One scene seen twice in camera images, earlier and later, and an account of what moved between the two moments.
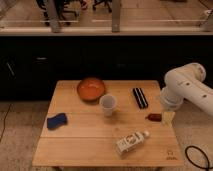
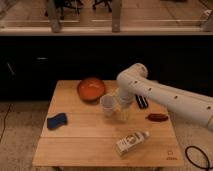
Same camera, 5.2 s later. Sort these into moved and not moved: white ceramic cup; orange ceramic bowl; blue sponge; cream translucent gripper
Moved: cream translucent gripper
Not moved: blue sponge; orange ceramic bowl; white ceramic cup
